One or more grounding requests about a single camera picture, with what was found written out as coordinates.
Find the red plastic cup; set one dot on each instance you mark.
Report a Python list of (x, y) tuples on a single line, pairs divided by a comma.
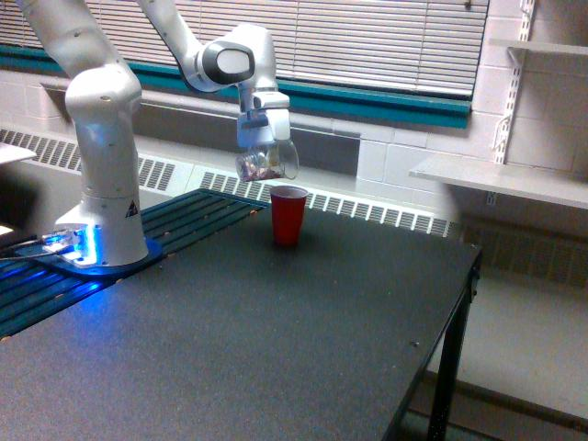
[(287, 209)]

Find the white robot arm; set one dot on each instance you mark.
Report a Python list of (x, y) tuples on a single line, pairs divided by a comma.
[(104, 93)]

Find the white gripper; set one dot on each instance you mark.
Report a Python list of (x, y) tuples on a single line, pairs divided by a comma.
[(264, 119)]

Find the clear plastic cup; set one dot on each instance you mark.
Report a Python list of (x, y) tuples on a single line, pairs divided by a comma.
[(251, 165)]

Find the white wall shelf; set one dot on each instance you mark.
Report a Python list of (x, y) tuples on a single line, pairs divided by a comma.
[(537, 46), (504, 179)]

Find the white shelf bracket rail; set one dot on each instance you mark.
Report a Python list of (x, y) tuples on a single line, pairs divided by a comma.
[(517, 55)]

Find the slotted aluminium rail bed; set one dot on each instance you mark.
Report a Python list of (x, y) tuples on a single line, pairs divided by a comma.
[(31, 292)]

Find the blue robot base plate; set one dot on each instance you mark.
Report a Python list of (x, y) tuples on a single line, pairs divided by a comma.
[(59, 264)]

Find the white window blinds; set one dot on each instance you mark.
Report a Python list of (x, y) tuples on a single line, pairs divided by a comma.
[(415, 46)]

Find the black table leg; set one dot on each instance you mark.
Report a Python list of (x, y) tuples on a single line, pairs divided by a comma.
[(450, 358)]

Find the teal window sill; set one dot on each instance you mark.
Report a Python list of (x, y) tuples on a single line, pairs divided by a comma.
[(322, 99)]

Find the white object at left edge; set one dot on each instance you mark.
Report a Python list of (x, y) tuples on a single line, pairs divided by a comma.
[(11, 154)]

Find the white upper wall shelf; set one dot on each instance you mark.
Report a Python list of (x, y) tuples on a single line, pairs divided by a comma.
[(537, 46)]

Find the white lower wall shelf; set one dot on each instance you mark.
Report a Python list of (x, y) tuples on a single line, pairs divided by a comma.
[(504, 179)]

